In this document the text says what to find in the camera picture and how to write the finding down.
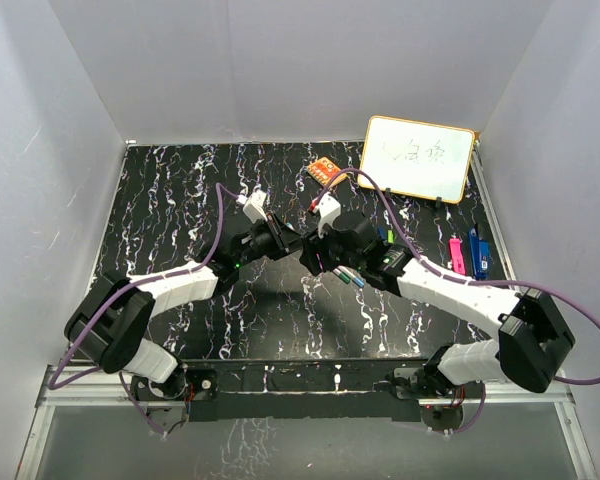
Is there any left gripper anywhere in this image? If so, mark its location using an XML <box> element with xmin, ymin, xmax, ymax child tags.
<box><xmin>235</xmin><ymin>214</ymin><xmax>304</xmax><ymax>269</ymax></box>

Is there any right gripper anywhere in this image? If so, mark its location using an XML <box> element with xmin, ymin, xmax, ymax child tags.
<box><xmin>301</xmin><ymin>218</ymin><xmax>365</xmax><ymax>276</ymax></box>

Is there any dark green capped marker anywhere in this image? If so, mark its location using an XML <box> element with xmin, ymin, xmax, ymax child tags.
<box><xmin>333</xmin><ymin>268</ymin><xmax>351</xmax><ymax>284</ymax></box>

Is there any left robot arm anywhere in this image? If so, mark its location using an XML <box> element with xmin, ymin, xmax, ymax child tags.
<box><xmin>64</xmin><ymin>213</ymin><xmax>302</xmax><ymax>399</ymax></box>

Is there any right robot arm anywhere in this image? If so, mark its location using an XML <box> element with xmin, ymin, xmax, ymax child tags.
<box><xmin>300</xmin><ymin>212</ymin><xmax>575</xmax><ymax>397</ymax></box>

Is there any light blue capped marker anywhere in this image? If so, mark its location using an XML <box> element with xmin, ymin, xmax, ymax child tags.
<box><xmin>340</xmin><ymin>267</ymin><xmax>365</xmax><ymax>288</ymax></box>

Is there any orange card packet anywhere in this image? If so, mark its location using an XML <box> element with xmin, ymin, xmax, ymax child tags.
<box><xmin>307</xmin><ymin>157</ymin><xmax>348</xmax><ymax>189</ymax></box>

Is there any pink clip tool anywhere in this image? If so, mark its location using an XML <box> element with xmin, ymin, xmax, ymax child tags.
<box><xmin>449</xmin><ymin>238</ymin><xmax>466</xmax><ymax>275</ymax></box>

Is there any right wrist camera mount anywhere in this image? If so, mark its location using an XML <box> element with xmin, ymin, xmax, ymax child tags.
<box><xmin>309</xmin><ymin>193</ymin><xmax>341</xmax><ymax>238</ymax></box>

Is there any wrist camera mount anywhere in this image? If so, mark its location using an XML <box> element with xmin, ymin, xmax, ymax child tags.
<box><xmin>309</xmin><ymin>193</ymin><xmax>341</xmax><ymax>238</ymax></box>
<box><xmin>237</xmin><ymin>189</ymin><xmax>267</xmax><ymax>223</ymax></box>

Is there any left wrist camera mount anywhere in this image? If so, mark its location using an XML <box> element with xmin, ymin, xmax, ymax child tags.
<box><xmin>237</xmin><ymin>189</ymin><xmax>267</xmax><ymax>223</ymax></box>

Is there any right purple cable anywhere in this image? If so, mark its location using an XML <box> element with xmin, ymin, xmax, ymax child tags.
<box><xmin>317</xmin><ymin>168</ymin><xmax>600</xmax><ymax>435</ymax></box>

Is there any small whiteboard yellow frame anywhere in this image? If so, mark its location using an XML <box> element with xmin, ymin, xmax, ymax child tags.
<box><xmin>357</xmin><ymin>115</ymin><xmax>475</xmax><ymax>204</ymax></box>

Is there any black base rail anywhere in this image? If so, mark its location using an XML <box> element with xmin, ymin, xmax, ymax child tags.
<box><xmin>124</xmin><ymin>357</ymin><xmax>476</xmax><ymax>424</ymax></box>

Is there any aluminium frame rail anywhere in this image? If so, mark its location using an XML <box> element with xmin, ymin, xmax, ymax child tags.
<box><xmin>17</xmin><ymin>360</ymin><xmax>598</xmax><ymax>479</ymax></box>

